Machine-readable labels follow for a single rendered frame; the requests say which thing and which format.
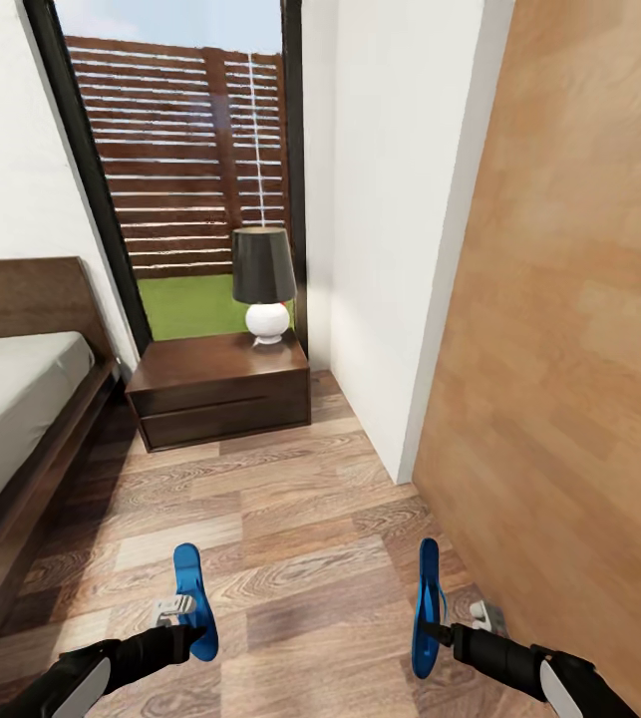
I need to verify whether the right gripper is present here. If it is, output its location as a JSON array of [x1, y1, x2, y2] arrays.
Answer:
[[417, 620, 512, 687]]

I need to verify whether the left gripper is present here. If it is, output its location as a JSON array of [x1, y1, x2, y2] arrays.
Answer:
[[132, 623, 207, 682]]

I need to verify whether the sandal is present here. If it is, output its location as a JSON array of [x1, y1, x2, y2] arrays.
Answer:
[[412, 538, 445, 679], [173, 542, 219, 662]]

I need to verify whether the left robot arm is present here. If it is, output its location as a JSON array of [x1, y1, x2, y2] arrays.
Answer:
[[0, 594, 207, 718]]

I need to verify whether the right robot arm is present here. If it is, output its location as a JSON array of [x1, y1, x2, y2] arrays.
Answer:
[[417, 600, 641, 718]]

